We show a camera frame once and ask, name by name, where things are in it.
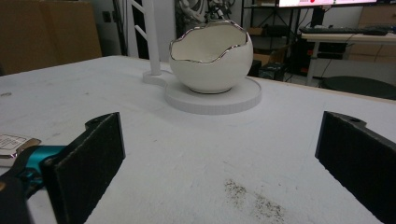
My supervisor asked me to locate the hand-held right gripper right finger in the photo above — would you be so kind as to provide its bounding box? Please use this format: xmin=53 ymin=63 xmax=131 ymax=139
xmin=314 ymin=110 xmax=396 ymax=224

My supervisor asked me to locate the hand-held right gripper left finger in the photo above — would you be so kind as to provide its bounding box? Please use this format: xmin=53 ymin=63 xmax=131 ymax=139
xmin=41 ymin=111 xmax=126 ymax=224

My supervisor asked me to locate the teal and black tool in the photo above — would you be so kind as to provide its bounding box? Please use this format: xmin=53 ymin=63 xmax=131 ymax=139
xmin=0 ymin=144 xmax=67 ymax=224

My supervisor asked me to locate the round dark stool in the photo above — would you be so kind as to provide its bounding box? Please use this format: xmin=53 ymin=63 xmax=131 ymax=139
xmin=319 ymin=76 xmax=396 ymax=101

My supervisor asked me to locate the silver object with white label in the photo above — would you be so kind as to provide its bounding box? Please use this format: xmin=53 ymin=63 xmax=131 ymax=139
xmin=0 ymin=133 xmax=42 ymax=168

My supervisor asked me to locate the light wooden desk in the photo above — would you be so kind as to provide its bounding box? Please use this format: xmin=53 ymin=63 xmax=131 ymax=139
xmin=300 ymin=32 xmax=396 ymax=87

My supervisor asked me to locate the small dark box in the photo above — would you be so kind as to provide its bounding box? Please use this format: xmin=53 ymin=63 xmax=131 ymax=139
xmin=258 ymin=62 xmax=287 ymax=81

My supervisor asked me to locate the black keyboard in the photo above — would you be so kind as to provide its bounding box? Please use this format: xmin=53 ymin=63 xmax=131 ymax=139
xmin=299 ymin=26 xmax=389 ymax=36

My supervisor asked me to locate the white stand with round base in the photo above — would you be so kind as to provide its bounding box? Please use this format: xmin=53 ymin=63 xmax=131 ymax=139
xmin=125 ymin=0 xmax=263 ymax=116

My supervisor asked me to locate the stack of cardboard boxes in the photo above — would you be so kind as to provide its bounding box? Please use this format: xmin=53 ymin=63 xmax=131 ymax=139
xmin=347 ymin=5 xmax=396 ymax=63

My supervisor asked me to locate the brown cardboard panel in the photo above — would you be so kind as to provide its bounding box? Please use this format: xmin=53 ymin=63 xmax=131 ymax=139
xmin=0 ymin=0 xmax=104 ymax=77

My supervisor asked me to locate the black metal shelf rack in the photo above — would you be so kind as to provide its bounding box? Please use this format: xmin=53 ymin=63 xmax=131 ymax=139
xmin=240 ymin=0 xmax=316 ymax=76

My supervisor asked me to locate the white egg-shaped bowl silver rim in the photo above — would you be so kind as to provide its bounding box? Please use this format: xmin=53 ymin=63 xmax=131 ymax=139
xmin=168 ymin=19 xmax=254 ymax=95

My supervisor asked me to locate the computer monitor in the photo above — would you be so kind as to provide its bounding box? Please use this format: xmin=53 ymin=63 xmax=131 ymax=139
xmin=277 ymin=0 xmax=396 ymax=8

